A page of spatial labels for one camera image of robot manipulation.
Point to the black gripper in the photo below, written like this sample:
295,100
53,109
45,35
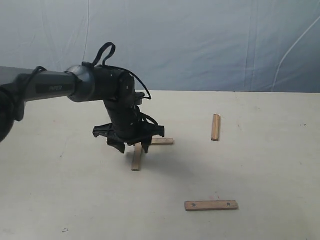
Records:
128,124

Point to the plain wooden stick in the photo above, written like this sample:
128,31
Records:
216,124
137,157

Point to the wooden stick with holes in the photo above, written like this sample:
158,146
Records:
211,205
163,141

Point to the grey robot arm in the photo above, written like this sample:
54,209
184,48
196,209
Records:
115,86

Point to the small white debris scrap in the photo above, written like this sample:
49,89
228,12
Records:
65,230

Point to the blue-grey backdrop cloth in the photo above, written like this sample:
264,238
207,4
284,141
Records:
186,45

